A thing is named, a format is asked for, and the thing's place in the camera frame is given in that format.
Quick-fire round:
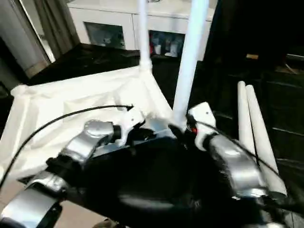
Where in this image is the large black case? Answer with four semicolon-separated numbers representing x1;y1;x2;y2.
204;0;304;67

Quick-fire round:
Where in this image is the white plastic table top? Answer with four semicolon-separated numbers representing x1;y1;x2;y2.
0;65;178;181

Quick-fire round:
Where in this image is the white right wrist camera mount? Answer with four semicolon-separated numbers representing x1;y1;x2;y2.
187;101;217;152

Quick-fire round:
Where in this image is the grey curtain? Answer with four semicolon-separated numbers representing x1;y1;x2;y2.
37;0;81;60

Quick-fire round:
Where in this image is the white plastic table leg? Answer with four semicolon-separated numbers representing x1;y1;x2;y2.
171;0;210;127
237;80;257;153
137;0;153;70
246;85;288;196

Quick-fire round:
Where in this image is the white glass-door cabinet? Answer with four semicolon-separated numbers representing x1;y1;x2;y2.
67;0;215;62

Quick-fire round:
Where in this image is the dark brown rounded object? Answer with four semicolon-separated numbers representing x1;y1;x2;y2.
93;219;117;228

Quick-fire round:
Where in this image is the long grey metal bar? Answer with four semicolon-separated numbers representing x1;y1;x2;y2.
285;54;304;62

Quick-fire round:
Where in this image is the black work mat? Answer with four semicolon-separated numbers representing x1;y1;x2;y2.
0;42;304;228

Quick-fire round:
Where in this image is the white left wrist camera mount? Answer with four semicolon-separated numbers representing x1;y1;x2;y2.
117;107;146;146

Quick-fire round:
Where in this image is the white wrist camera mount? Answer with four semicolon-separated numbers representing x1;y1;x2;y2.
187;101;217;152
117;107;146;146

